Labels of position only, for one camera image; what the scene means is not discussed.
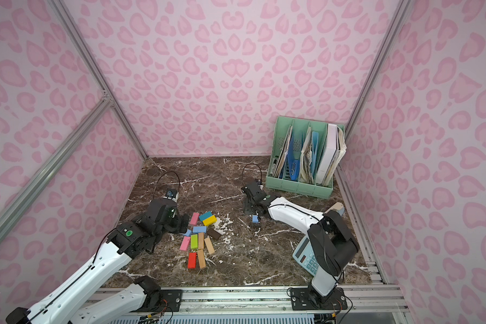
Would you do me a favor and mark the pink block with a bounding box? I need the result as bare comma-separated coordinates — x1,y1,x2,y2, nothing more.
180,236,191,251
190,213,200,226

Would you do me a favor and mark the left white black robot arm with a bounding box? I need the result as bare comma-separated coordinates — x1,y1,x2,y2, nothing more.
6,197,188,323

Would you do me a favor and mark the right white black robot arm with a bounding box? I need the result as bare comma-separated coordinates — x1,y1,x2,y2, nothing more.
242,181,360,298

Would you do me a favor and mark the teal block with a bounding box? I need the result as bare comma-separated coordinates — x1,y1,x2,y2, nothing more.
199,211,213,221

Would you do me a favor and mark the green block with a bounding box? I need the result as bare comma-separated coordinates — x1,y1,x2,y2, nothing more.
190,234,198,251

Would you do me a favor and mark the wooden block upright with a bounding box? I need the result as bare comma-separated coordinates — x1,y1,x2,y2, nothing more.
198,232,205,250

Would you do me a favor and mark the yellow block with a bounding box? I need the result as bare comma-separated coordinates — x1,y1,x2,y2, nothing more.
202,215,217,226

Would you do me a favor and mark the dark brown block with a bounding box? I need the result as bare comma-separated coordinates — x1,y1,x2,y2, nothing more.
207,228,221,240

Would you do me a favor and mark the wooden block tilted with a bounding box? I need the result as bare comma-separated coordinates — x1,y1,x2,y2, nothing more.
204,237,215,255

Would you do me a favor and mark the red block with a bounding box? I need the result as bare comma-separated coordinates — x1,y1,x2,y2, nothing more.
187,252,198,269

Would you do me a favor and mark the wooden block bottom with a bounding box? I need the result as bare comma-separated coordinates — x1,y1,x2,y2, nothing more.
197,249,207,269

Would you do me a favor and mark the blue mesh folder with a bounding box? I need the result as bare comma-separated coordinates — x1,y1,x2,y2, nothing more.
287,135,300,181

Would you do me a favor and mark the light blue calculator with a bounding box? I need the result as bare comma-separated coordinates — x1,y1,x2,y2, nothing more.
292,236,319,276

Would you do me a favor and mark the green desktop file organizer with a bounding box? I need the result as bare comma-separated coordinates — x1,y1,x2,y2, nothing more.
266,116,347,198

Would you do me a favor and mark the beige blue stapler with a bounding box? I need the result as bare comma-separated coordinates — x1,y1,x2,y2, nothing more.
326,202,345,217

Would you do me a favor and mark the white binder folder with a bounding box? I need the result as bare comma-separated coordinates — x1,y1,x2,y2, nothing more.
315,124,339,185

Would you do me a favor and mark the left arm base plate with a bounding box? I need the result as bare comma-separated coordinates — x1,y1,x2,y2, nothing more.
143,288,184,313

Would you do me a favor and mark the aluminium mounting rail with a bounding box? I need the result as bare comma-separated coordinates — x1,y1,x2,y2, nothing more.
60,283,410,317

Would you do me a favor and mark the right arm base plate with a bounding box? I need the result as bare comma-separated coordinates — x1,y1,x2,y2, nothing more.
286,287,348,312

